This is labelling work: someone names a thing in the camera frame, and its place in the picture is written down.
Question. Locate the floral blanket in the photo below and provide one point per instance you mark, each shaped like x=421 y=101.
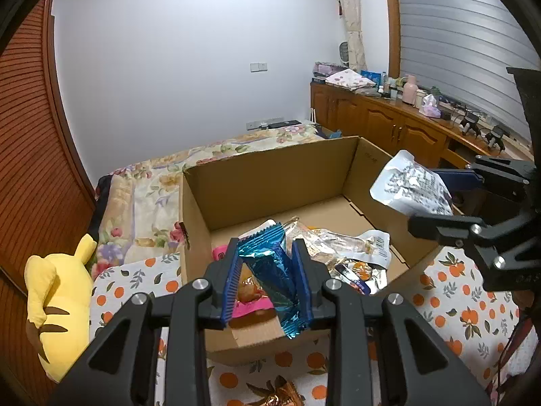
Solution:
x=156 y=203

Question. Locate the purple patterned box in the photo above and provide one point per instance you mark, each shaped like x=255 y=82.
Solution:
x=327 y=69

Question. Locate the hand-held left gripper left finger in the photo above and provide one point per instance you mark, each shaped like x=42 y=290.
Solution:
x=232 y=279

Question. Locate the clear orange-print snack packet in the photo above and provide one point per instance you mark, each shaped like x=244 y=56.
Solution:
x=338 y=243

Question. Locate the pink bottle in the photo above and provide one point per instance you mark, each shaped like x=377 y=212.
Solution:
x=410 y=91

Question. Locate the pink tissue pack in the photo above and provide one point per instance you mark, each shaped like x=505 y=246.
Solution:
x=430 y=108

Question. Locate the orange-print tablecloth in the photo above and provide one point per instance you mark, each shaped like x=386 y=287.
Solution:
x=456 y=304

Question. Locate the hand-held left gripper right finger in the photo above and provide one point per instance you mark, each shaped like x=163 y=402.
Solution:
x=302 y=279

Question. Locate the white wall switch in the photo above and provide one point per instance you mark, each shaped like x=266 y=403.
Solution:
x=258 y=66

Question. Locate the blue foil snack packet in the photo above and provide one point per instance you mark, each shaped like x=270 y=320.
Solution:
x=270 y=270

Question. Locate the pink snack packet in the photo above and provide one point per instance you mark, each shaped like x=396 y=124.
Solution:
x=258 y=305

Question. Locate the white blue snack packet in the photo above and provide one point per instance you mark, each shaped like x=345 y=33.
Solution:
x=355 y=282

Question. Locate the wooden window frame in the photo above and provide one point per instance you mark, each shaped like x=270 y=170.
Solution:
x=391 y=21

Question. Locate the yellow plush toy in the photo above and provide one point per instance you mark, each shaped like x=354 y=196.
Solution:
x=55 y=287

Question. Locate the grey window blind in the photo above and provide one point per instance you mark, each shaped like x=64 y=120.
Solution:
x=465 y=42

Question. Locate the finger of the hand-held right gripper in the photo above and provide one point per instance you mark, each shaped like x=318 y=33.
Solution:
x=443 y=228
x=452 y=179

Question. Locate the wooden wardrobe door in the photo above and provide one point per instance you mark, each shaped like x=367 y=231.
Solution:
x=34 y=156

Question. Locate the white silver snack packet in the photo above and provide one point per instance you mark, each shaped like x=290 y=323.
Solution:
x=405 y=186

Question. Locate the copper foil snack wrapper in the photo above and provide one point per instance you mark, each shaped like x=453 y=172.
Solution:
x=281 y=395

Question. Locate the black device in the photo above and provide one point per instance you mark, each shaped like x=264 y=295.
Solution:
x=469 y=123
x=498 y=136

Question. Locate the grey wall power strip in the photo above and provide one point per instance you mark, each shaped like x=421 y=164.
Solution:
x=270 y=124

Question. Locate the patterned curtain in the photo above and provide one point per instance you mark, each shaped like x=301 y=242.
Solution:
x=351 y=12

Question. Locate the folded floral cloth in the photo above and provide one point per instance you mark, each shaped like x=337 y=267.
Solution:
x=348 y=79

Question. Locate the wooden cabinet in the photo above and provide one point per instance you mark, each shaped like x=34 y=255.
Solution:
x=380 y=118

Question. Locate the small white fan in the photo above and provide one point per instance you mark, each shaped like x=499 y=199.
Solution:
x=345 y=53

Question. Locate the cardboard box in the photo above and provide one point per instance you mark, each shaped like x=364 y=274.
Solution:
x=270 y=177

